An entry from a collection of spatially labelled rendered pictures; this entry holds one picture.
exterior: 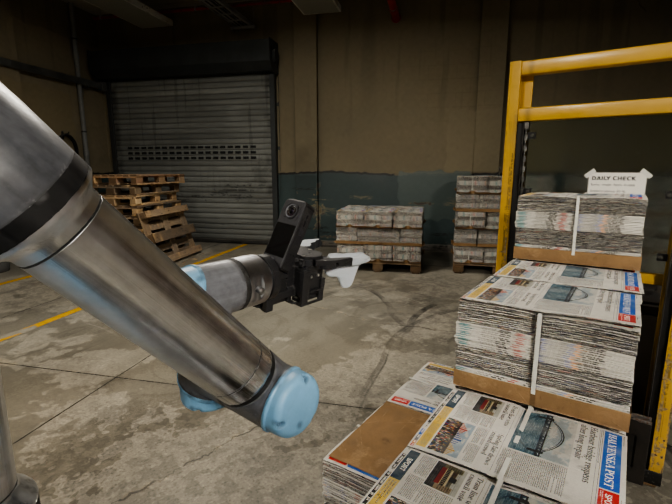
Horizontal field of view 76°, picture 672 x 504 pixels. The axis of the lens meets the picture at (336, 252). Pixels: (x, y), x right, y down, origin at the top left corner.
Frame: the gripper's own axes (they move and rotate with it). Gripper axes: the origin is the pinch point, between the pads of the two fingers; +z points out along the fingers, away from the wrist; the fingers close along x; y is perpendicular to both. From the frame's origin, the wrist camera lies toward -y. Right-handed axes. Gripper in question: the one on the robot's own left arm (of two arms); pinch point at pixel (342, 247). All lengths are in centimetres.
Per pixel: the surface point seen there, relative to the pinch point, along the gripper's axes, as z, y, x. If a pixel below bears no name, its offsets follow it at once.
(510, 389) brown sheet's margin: 38, 34, 25
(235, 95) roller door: 446, -61, -614
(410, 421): 49, 64, -3
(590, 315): 42, 12, 37
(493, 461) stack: 15, 37, 30
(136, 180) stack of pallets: 236, 76, -554
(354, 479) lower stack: 19, 66, -2
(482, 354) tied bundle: 38, 28, 17
